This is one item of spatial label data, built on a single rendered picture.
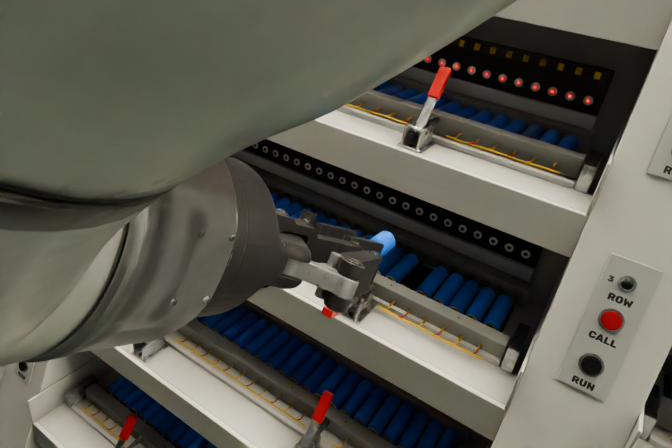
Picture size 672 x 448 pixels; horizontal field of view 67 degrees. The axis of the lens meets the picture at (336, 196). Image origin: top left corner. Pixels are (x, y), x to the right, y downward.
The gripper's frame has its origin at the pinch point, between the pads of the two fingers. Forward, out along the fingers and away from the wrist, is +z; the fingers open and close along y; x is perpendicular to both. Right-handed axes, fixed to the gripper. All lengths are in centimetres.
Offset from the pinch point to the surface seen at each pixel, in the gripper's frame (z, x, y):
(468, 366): 18.4, -7.4, 10.1
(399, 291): 19.9, -3.8, 0.1
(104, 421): 27, -44, -38
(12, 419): 22, -50, -50
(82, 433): 25, -46, -38
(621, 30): 11.8, 26.6, 11.4
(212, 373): 22.9, -25.4, -19.9
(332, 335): 17.1, -11.1, -4.2
